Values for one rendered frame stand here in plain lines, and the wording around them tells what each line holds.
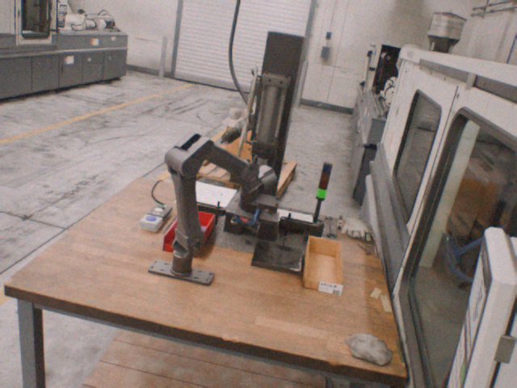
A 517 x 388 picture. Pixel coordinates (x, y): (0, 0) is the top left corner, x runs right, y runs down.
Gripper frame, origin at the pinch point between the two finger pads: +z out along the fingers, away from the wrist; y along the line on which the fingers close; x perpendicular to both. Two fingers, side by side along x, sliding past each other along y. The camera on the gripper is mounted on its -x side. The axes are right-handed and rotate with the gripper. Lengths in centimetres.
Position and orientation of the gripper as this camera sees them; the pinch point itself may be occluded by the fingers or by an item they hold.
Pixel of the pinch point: (245, 219)
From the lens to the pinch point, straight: 161.0
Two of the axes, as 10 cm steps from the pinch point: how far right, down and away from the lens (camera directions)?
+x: -9.8, -2.1, 0.2
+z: -1.2, 6.0, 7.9
